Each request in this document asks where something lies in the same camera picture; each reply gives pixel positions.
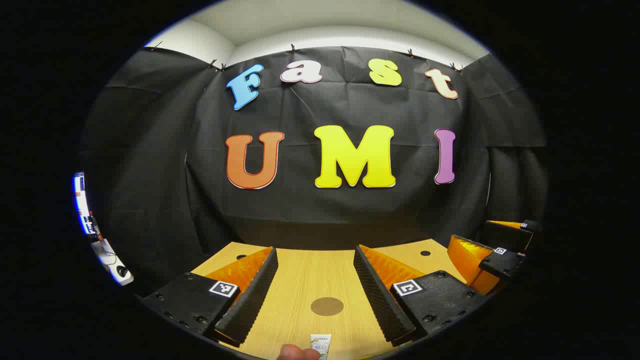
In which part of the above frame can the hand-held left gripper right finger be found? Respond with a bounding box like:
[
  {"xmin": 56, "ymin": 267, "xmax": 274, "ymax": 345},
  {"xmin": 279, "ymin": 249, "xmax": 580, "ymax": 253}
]
[{"xmin": 353, "ymin": 245, "xmax": 488, "ymax": 347}]

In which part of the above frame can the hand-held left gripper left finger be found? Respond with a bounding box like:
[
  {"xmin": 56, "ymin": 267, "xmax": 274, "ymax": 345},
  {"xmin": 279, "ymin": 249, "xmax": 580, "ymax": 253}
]
[{"xmin": 141, "ymin": 246, "xmax": 279, "ymax": 348}]

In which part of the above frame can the round brown coaster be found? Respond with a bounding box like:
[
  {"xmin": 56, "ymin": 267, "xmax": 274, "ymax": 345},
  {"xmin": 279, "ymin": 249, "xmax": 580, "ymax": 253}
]
[{"xmin": 310, "ymin": 297, "xmax": 345, "ymax": 317}]

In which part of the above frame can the white toothpaste tube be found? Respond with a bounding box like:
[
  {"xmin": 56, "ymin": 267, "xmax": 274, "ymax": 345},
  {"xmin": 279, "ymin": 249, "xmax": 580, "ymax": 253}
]
[{"xmin": 310, "ymin": 334, "xmax": 332, "ymax": 360}]

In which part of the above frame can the wooden desktop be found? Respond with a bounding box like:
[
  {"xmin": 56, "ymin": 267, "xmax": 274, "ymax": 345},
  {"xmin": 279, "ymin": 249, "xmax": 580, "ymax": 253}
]
[{"xmin": 190, "ymin": 239, "xmax": 472, "ymax": 360}]

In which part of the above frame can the black backdrop cloth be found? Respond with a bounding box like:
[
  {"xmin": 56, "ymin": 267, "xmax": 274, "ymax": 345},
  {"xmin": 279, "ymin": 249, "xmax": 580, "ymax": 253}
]
[{"xmin": 80, "ymin": 46, "xmax": 548, "ymax": 297}]

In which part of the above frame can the lit display screen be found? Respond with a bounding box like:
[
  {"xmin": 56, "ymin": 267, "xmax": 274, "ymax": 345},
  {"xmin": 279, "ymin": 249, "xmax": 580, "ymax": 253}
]
[{"xmin": 72, "ymin": 172, "xmax": 101, "ymax": 236}]

